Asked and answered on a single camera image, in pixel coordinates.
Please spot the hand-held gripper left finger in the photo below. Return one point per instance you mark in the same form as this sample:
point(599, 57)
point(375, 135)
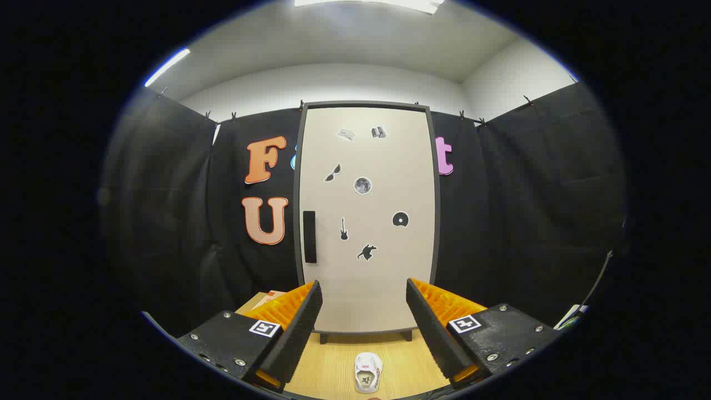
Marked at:
point(297, 333)

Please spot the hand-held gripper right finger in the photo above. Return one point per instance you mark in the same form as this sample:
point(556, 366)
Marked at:
point(430, 328)

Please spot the beige shoe cabinet door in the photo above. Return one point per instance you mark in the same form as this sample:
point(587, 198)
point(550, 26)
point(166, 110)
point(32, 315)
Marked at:
point(383, 289)

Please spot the white canvas shoe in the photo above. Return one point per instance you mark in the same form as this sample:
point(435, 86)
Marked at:
point(368, 369)

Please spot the grey shoe cabinet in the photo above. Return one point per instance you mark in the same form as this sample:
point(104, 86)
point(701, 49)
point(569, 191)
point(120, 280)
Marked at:
point(296, 194)

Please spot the beige orange book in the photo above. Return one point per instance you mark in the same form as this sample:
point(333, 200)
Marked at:
point(273, 297)

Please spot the black backdrop cloth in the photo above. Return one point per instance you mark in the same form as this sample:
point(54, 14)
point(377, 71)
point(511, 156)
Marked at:
point(500, 222)

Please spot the white paper sheet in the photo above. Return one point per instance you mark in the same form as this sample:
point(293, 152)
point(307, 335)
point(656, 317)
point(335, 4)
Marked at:
point(572, 315)

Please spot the ceiling light strip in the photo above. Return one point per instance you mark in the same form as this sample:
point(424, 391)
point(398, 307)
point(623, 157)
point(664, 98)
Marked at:
point(166, 66)
point(389, 4)

